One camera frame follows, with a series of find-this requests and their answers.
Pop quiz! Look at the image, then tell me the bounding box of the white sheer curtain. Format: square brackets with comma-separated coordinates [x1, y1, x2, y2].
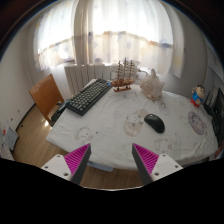
[33, 0, 184, 77]

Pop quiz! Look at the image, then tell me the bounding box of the black bag on chair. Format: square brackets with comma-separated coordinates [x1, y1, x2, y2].
[50, 100, 69, 127]

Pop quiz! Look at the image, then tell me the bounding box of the large white conch shell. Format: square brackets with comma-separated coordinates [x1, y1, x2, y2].
[140, 69, 164, 101]

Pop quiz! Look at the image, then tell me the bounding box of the white radiator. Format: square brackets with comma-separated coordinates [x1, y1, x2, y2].
[64, 64, 116, 96]

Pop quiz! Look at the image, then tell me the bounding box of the cartoon boy figurine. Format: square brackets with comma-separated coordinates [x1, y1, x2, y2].
[191, 84, 205, 107]

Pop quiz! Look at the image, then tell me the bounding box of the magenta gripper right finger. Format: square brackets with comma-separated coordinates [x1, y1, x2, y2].
[132, 143, 182, 185]

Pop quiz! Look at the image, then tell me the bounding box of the black mechanical keyboard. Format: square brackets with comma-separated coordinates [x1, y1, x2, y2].
[66, 79, 112, 116]

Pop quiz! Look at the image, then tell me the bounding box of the white patterned tablecloth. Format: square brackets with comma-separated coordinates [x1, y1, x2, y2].
[47, 85, 218, 170]

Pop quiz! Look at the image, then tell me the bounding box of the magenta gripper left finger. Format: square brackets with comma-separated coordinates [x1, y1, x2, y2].
[42, 144, 91, 185]

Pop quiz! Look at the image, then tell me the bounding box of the wooden chair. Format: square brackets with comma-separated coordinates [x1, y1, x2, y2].
[29, 74, 64, 122]

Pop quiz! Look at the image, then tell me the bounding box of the wooden model sailing ship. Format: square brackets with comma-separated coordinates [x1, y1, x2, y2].
[111, 60, 138, 92]

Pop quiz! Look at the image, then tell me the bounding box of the black computer mouse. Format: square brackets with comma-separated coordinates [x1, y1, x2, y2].
[144, 114, 165, 133]

